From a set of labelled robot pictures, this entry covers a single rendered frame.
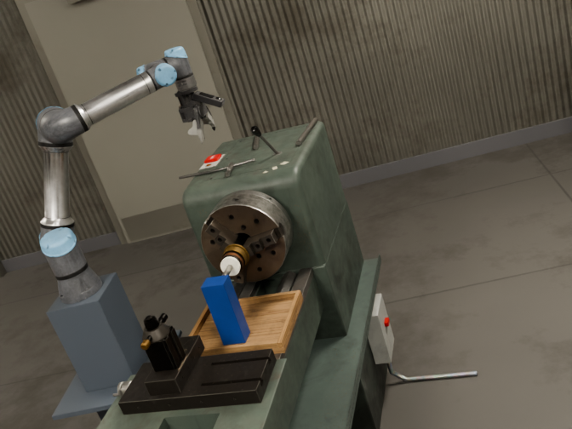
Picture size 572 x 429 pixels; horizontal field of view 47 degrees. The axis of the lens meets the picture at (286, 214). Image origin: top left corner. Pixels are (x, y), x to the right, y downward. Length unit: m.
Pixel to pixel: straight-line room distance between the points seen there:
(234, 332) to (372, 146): 3.46
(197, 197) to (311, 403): 0.86
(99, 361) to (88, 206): 3.62
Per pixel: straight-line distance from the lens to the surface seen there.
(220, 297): 2.11
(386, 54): 5.24
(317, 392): 2.45
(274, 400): 1.85
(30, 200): 6.19
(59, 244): 2.35
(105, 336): 2.42
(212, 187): 2.51
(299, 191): 2.40
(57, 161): 2.44
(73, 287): 2.40
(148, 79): 2.34
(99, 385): 2.56
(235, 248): 2.26
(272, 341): 2.10
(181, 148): 5.52
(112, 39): 5.44
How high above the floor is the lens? 2.02
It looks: 22 degrees down
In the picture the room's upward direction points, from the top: 18 degrees counter-clockwise
